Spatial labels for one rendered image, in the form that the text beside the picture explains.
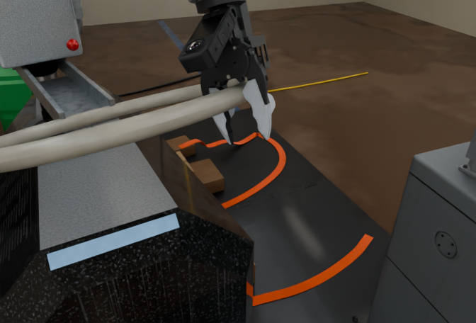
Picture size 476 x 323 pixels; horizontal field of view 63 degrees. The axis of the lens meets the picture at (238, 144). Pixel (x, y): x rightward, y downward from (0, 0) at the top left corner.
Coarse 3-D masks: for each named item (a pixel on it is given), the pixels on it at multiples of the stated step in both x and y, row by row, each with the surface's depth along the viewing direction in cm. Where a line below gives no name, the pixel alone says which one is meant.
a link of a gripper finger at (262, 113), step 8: (248, 88) 55; (256, 88) 55; (248, 96) 56; (256, 96) 55; (272, 96) 60; (256, 104) 56; (264, 104) 55; (272, 104) 59; (256, 112) 56; (264, 112) 55; (272, 112) 59; (256, 120) 56; (264, 120) 56; (264, 128) 56; (264, 136) 57
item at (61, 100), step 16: (64, 64) 113; (32, 80) 99; (48, 80) 111; (64, 80) 111; (80, 80) 103; (48, 96) 89; (64, 96) 101; (80, 96) 100; (96, 96) 95; (48, 112) 92; (64, 112) 92; (80, 112) 92; (80, 128) 86
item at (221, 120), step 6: (210, 90) 58; (216, 90) 58; (234, 108) 64; (222, 114) 58; (228, 114) 59; (216, 120) 59; (222, 120) 59; (228, 120) 59; (222, 126) 59; (228, 126) 59; (222, 132) 60; (228, 132) 59; (228, 138) 60
